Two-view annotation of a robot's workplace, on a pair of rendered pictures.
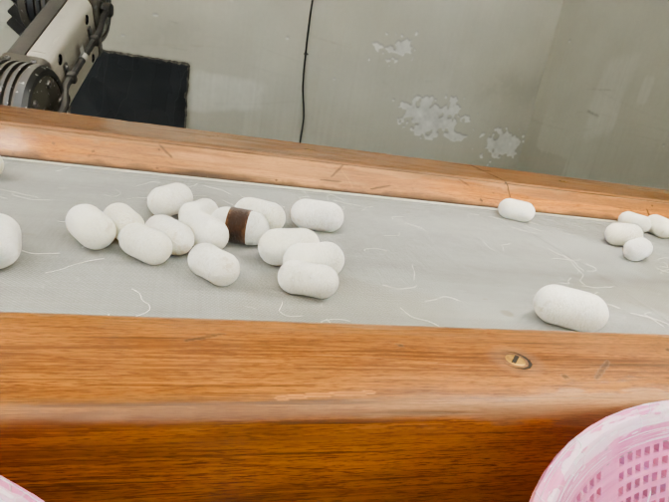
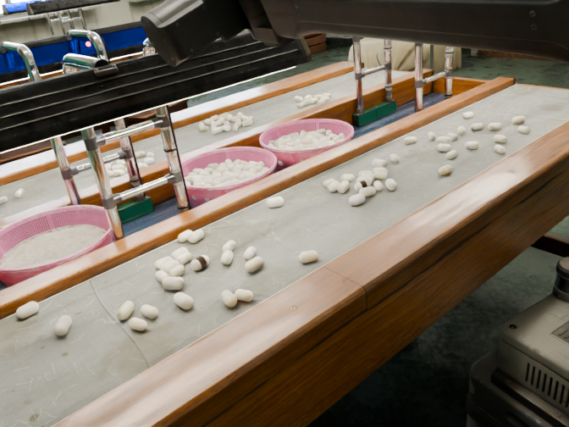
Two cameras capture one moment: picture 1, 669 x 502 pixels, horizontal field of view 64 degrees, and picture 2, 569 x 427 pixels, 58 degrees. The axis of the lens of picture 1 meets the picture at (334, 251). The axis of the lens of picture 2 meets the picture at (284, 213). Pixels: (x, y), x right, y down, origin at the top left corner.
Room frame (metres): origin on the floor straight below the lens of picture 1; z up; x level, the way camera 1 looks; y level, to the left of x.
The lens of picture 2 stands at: (1.23, -0.46, 1.23)
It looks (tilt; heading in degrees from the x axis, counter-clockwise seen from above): 27 degrees down; 160
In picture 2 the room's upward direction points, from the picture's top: 7 degrees counter-clockwise
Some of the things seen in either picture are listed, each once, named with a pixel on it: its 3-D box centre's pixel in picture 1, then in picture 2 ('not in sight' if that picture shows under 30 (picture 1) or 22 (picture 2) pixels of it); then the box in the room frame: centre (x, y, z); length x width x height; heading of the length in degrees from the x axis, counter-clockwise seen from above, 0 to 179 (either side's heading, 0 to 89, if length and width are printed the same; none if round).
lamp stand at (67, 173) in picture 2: not in sight; (78, 133); (-0.08, -0.48, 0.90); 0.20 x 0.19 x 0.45; 107
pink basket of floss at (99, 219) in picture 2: not in sight; (56, 253); (0.16, -0.59, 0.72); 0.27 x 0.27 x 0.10
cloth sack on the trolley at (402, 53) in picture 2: not in sight; (411, 53); (-2.22, 2.01, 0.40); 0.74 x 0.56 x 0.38; 110
